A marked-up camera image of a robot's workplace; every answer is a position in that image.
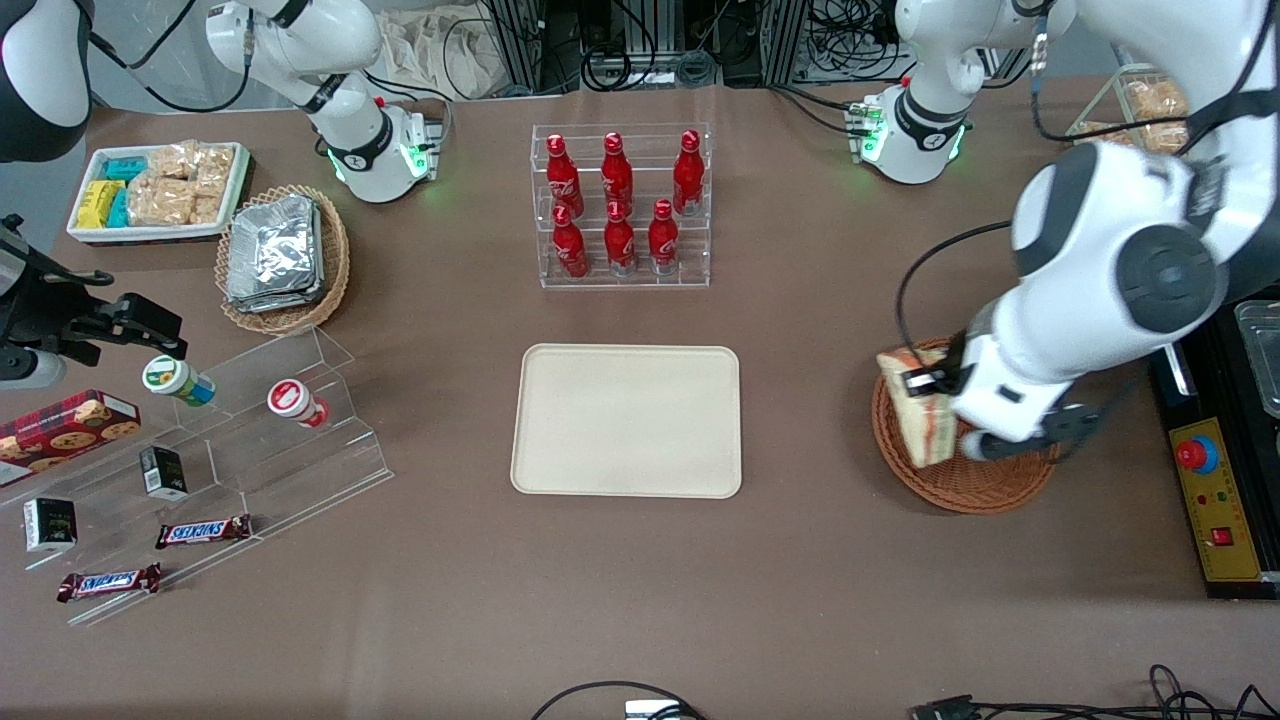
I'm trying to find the white cloth bag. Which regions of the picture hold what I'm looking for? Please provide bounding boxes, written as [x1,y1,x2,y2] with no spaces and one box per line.
[378,6,503,102]

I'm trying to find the silver foil pack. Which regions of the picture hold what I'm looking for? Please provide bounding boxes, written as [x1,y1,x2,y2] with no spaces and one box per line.
[232,195,320,301]
[225,205,327,314]

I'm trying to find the white rectangular snack tray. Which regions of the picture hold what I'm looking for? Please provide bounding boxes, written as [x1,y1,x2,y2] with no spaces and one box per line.
[67,142,252,245]

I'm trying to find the white wire rack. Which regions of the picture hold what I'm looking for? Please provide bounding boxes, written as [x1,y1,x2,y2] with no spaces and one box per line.
[1065,61,1197,153]

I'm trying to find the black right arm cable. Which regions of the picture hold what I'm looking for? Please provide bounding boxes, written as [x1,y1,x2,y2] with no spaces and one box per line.
[88,0,253,114]

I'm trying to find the black looped table cable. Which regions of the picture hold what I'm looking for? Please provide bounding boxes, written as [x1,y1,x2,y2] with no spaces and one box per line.
[529,680,707,720]

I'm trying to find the red cola bottle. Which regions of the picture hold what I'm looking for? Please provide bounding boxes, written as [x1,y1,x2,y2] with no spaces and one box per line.
[647,199,681,274]
[551,205,590,280]
[545,134,585,220]
[601,132,635,213]
[603,200,638,277]
[672,130,706,217]

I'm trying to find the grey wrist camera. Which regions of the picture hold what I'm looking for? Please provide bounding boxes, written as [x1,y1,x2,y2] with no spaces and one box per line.
[957,427,1063,464]
[0,347,67,392]

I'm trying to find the beige plastic tray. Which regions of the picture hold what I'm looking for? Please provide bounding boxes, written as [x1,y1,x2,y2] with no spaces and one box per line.
[510,344,743,499]

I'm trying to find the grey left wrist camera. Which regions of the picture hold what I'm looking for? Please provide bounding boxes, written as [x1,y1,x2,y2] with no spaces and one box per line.
[957,427,1063,464]

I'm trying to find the clear acrylic bottle rack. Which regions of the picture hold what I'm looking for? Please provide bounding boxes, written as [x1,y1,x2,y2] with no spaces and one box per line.
[531,123,712,290]

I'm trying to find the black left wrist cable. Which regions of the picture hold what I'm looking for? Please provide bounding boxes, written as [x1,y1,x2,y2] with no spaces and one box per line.
[894,220,1017,373]

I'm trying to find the green lid yogurt bottle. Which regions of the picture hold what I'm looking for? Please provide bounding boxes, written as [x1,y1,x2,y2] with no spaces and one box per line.
[141,354,217,408]

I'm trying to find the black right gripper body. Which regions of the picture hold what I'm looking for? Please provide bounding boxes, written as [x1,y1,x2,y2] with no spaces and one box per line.
[0,215,123,369]

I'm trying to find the aluminium frame post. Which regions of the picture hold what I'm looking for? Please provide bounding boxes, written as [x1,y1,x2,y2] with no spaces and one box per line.
[762,0,813,88]
[488,0,547,93]

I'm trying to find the brown snickers bar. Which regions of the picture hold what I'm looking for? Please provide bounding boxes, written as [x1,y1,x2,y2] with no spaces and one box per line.
[154,514,254,550]
[56,563,164,604]

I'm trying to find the small black box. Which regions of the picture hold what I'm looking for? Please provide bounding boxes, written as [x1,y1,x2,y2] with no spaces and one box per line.
[22,496,79,554]
[138,445,189,502]

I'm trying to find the yellow snack packet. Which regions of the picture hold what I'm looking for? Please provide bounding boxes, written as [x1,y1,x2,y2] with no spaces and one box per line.
[77,180,124,230]

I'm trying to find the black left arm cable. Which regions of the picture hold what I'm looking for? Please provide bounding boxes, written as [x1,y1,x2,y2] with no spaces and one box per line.
[1028,0,1280,157]

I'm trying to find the clear acrylic step stand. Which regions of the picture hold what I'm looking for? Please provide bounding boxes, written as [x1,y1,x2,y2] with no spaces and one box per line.
[0,326,395,629]

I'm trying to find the light oval wicker basket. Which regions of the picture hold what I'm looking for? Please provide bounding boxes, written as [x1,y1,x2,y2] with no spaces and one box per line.
[215,184,352,335]

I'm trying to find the red emergency stop button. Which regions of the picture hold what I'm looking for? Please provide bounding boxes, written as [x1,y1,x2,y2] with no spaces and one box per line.
[1176,436,1221,477]

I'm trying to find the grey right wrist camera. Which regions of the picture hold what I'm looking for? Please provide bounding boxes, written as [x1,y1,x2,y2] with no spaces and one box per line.
[0,347,67,392]

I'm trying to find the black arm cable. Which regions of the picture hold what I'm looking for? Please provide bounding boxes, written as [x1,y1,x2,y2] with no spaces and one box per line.
[1028,0,1280,157]
[88,0,253,114]

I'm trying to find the triangular sandwich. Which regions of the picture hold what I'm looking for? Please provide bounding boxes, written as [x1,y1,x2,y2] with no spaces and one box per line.
[876,344,963,470]

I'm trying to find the black tangled table cable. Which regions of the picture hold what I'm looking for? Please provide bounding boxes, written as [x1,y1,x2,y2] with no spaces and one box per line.
[908,663,1280,720]

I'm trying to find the brown round wicker basket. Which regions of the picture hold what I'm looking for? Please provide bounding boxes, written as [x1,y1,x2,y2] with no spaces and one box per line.
[871,337,1062,516]

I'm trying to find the black yellow control box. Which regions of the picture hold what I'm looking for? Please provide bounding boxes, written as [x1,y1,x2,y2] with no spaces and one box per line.
[1147,290,1280,602]

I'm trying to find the red cookie box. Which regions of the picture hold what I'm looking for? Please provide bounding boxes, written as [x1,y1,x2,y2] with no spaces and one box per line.
[0,389,142,489]

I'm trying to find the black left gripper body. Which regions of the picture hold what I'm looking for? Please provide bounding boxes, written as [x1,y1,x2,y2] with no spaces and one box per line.
[934,328,978,401]

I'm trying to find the red lid yogurt bottle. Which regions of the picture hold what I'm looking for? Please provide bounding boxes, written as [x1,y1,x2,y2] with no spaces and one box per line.
[266,378,332,430]

